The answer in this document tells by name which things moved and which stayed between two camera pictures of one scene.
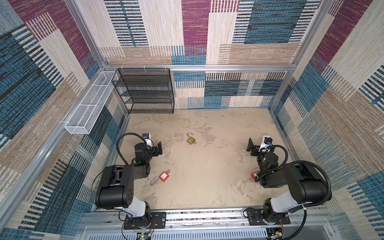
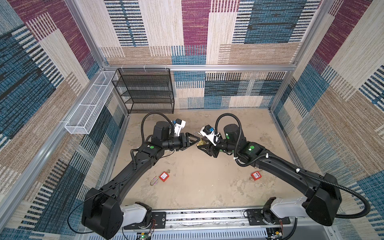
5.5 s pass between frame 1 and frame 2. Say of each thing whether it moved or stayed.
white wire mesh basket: stayed
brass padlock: moved
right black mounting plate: stayed
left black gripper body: moved
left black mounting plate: stayed
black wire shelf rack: stayed
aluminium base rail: stayed
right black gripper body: moved
